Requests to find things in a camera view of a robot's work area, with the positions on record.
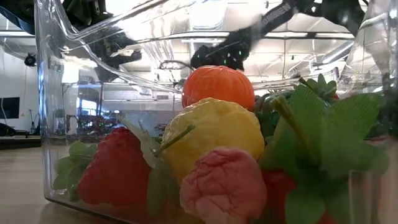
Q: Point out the orange ribbed mandarin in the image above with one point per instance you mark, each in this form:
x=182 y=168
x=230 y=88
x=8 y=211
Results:
x=217 y=85

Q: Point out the clear plastic storage container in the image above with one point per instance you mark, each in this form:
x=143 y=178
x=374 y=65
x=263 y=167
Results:
x=62 y=109

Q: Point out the yellow fruit with green end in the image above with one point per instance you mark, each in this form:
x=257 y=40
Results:
x=217 y=133

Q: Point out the red strawberry with green leaves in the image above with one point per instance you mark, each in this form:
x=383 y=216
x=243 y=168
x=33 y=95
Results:
x=323 y=87
x=326 y=140
x=74 y=168
x=115 y=171

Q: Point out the pink wrinkled fruit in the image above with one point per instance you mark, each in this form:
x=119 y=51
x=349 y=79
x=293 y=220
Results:
x=224 y=186

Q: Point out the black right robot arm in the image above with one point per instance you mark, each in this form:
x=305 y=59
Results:
x=276 y=15

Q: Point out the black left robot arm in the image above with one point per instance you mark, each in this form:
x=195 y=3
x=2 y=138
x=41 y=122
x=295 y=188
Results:
x=81 y=12

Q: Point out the long ceiling light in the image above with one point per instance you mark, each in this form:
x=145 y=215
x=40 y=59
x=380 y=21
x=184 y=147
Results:
x=286 y=34

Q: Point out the black wall-mounted camera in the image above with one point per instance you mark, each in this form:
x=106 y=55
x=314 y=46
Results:
x=30 y=59

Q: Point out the dark wall screen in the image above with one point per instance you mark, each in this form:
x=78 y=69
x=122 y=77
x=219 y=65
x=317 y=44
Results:
x=9 y=108

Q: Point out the black table edge rail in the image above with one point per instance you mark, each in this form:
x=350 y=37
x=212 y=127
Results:
x=18 y=142

